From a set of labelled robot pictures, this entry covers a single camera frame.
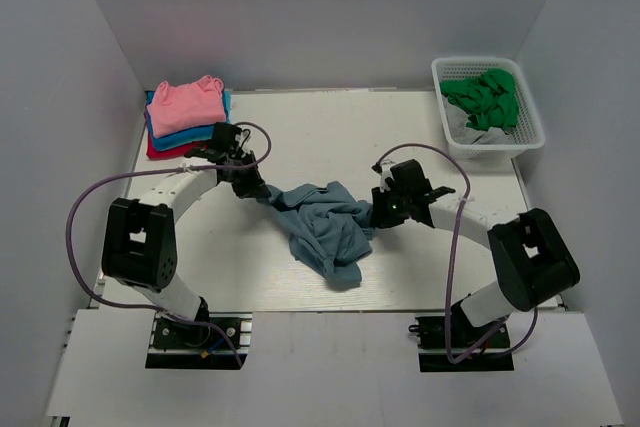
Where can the blue folded t-shirt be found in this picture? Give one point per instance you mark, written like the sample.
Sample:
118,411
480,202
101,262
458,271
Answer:
177,139

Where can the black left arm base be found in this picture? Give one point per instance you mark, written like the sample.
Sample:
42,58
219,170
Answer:
175,346

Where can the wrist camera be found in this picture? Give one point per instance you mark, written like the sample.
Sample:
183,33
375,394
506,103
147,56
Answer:
226,143
407,179

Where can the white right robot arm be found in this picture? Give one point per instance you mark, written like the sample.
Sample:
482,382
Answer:
531,260

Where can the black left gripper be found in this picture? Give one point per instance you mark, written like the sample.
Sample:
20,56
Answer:
255,188

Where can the pink folded t-shirt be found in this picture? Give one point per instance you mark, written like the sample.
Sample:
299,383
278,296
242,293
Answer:
177,108

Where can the red folded t-shirt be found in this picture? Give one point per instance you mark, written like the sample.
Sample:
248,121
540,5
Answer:
153,154

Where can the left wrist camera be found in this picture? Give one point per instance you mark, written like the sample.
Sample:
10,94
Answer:
226,143

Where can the grey t-shirt in basket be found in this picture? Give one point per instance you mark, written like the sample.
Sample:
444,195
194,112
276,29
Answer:
463,134

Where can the white plastic laundry basket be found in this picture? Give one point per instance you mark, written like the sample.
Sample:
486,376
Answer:
528,135

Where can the grey-blue t-shirt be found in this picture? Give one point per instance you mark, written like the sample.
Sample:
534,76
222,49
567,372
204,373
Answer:
321,223

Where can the green t-shirt in basket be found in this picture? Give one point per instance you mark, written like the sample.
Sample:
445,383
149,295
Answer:
489,100

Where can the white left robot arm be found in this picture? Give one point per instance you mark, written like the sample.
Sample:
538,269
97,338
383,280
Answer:
140,246

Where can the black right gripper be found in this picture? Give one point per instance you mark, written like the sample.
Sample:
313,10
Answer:
381,218

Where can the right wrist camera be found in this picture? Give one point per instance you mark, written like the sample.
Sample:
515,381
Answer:
407,179

